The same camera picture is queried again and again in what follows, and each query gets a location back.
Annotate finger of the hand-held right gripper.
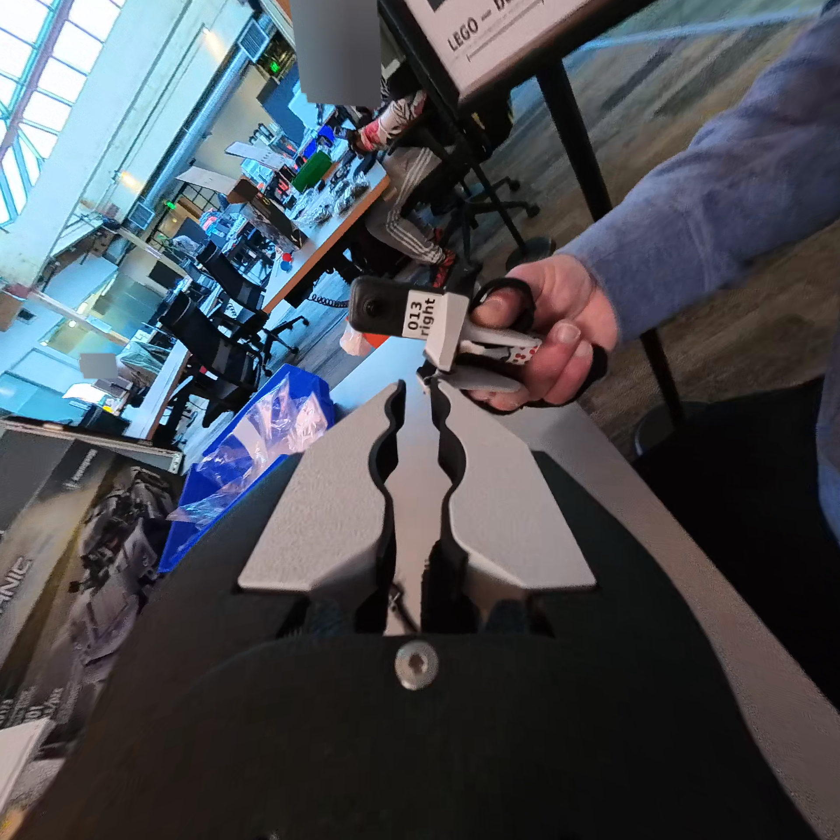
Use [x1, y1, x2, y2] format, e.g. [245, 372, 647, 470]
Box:
[432, 293, 471, 336]
[424, 331, 464, 372]

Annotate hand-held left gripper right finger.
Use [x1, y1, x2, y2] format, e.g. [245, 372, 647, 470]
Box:
[428, 381, 598, 634]

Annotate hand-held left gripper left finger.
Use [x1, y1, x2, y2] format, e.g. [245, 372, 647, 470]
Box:
[238, 379, 408, 634]

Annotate dark lego set box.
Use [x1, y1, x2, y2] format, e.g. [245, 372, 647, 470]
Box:
[0, 420, 186, 729]

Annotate person's right hand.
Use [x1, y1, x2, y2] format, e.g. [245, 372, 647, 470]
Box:
[462, 255, 620, 411]

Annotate pile of clear plastic bags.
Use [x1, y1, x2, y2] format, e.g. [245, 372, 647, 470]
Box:
[167, 379, 330, 526]

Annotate black office chair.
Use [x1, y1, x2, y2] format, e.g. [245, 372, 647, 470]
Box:
[196, 241, 271, 309]
[453, 174, 540, 247]
[161, 289, 309, 427]

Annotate long wooden-edged desk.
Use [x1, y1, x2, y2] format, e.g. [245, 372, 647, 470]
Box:
[125, 157, 392, 442]

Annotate blue plastic bin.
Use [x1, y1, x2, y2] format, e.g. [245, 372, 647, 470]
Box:
[157, 363, 337, 573]

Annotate green storage bin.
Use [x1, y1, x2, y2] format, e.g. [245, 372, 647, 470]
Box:
[290, 151, 333, 193]

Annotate black framed table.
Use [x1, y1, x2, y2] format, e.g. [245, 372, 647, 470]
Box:
[377, 0, 686, 424]

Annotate person's dark trousers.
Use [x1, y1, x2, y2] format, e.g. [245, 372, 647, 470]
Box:
[630, 377, 840, 697]

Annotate white printed sign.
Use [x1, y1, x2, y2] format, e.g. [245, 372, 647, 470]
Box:
[402, 0, 657, 99]

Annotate skylight window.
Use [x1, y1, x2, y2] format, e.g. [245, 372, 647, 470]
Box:
[0, 0, 127, 227]

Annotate silver ventilation duct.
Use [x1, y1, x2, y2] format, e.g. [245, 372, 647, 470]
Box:
[141, 39, 266, 211]

